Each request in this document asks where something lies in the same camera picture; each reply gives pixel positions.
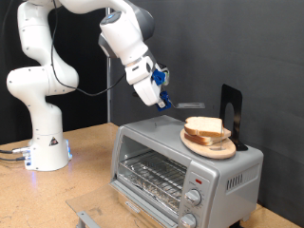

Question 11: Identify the silver oven knob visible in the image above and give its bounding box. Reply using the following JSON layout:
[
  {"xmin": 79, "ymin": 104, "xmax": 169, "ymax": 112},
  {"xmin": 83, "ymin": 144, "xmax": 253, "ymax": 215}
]
[
  {"xmin": 180, "ymin": 212, "xmax": 198, "ymax": 228},
  {"xmin": 184, "ymin": 188, "xmax": 202, "ymax": 207}
]

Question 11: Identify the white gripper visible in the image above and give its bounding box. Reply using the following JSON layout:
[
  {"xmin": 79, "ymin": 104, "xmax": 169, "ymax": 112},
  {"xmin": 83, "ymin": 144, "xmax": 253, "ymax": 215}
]
[{"xmin": 132, "ymin": 74, "xmax": 167, "ymax": 109}]

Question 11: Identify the base cable with metal connector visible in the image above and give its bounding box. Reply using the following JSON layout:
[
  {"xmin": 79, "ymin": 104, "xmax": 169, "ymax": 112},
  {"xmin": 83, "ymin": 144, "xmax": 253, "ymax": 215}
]
[{"xmin": 0, "ymin": 145, "xmax": 31, "ymax": 155}]

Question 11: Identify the black metal bookend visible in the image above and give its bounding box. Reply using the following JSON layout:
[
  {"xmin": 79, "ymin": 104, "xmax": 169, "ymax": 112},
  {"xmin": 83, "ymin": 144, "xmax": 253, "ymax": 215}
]
[{"xmin": 218, "ymin": 84, "xmax": 249, "ymax": 152}]

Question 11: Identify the round wooden plate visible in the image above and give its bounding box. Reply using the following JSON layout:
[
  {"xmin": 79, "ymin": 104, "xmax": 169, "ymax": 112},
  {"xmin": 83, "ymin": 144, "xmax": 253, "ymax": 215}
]
[{"xmin": 180, "ymin": 127, "xmax": 238, "ymax": 160}]

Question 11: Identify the wire oven rack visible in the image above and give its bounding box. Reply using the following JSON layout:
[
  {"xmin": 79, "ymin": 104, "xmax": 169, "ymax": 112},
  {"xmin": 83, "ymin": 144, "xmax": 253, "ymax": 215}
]
[{"xmin": 119, "ymin": 150, "xmax": 188, "ymax": 212}]

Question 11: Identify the black base cable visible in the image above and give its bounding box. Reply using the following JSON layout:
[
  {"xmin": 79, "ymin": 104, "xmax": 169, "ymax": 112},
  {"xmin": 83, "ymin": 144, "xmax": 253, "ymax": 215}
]
[{"xmin": 0, "ymin": 155, "xmax": 27, "ymax": 162}]

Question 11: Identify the vertical metal pole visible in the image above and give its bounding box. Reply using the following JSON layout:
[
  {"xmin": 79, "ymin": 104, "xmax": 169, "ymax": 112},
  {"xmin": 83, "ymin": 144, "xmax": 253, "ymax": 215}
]
[{"xmin": 105, "ymin": 7, "xmax": 112, "ymax": 124}]

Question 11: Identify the black camera cable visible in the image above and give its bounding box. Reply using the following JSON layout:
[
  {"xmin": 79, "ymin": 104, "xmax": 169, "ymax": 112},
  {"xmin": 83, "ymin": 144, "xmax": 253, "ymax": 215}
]
[{"xmin": 50, "ymin": 0, "xmax": 127, "ymax": 97}]

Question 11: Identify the thin metal pin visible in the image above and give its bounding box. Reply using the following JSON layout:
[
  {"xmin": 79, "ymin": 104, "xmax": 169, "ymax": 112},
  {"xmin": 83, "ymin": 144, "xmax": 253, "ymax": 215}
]
[{"xmin": 219, "ymin": 122, "xmax": 224, "ymax": 150}]

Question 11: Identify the glass oven door with handle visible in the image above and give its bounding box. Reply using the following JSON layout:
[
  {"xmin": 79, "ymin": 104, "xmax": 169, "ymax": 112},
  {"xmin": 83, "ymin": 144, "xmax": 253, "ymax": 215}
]
[{"xmin": 66, "ymin": 181, "xmax": 175, "ymax": 228}]

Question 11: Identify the spatula with blue grip block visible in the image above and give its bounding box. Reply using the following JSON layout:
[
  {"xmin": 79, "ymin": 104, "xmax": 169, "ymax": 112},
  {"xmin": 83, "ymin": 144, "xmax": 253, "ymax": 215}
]
[{"xmin": 132, "ymin": 90, "xmax": 206, "ymax": 112}]

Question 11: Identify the silver toaster oven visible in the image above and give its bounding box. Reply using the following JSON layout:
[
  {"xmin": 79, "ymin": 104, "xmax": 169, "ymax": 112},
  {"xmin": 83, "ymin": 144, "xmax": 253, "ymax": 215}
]
[{"xmin": 109, "ymin": 114, "xmax": 264, "ymax": 228}]

